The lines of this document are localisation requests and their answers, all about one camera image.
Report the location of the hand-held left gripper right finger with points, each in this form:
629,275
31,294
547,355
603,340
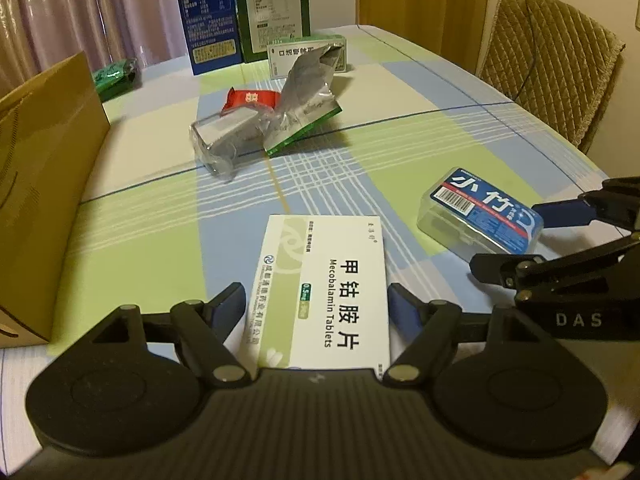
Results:
402,310

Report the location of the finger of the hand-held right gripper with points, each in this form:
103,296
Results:
565,212
505,267

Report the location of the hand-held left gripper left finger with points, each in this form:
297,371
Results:
227,305

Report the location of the clear floss box blue label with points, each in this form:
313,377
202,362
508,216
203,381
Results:
475,210

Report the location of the white tablet box green stripe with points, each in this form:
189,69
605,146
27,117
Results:
320,285

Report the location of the clear plastic box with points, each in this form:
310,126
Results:
220,135

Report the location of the red snack packet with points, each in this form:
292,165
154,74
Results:
250,100

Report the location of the brown cardboard box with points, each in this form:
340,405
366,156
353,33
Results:
45,185

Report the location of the silver foil pouch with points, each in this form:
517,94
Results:
305,90

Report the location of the green and white medicine box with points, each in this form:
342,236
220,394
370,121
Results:
282,57

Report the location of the checked cloth desktop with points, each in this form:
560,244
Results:
165,240

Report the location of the chair with quilted cover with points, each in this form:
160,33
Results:
550,60

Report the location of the green snack packet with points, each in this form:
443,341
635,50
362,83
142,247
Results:
115,77

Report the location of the blue milk carton case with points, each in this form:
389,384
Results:
207,20

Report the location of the dark green carton case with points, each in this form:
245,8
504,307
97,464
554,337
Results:
275,10

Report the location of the mauve curtain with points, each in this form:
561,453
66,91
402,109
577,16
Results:
75,10

